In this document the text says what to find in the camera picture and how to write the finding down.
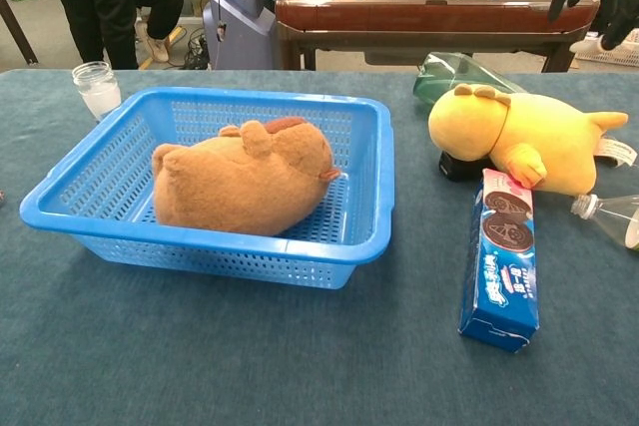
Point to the small black box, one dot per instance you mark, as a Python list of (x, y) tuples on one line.
[(459, 169)]

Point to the blue plastic mesh basket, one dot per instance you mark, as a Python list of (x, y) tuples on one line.
[(199, 242)]

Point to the brown capybara plush toy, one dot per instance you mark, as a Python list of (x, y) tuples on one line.
[(224, 186)]

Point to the dark wooden table leg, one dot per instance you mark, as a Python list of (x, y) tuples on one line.
[(17, 29)]

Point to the green transparent spray bottle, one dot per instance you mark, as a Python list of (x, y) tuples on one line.
[(449, 74)]

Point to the yellow duck plush toy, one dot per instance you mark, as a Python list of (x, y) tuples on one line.
[(549, 136)]

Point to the small glass jar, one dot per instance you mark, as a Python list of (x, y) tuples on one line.
[(100, 92)]

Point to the white perforated plastic tray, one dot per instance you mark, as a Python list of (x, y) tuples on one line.
[(627, 58)]

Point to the lilac robot base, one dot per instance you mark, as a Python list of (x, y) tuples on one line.
[(239, 22)]

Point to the brown mahjong table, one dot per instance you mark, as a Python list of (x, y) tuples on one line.
[(399, 12)]

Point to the blue Oreo cookie box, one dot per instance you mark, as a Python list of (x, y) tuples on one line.
[(504, 286)]

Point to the blue table cloth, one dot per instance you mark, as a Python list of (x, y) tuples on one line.
[(199, 346)]

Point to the clear plastic drink bottle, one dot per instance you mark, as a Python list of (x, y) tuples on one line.
[(614, 219)]

